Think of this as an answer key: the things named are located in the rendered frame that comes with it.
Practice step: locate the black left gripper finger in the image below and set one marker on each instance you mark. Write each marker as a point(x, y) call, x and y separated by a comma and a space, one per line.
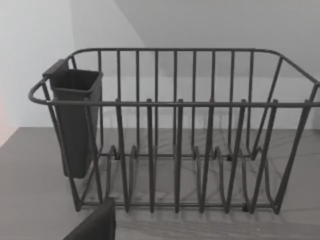
point(100, 223)

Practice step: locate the dark grey utensil holder cup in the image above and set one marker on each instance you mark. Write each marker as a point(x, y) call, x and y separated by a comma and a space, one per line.
point(75, 120)

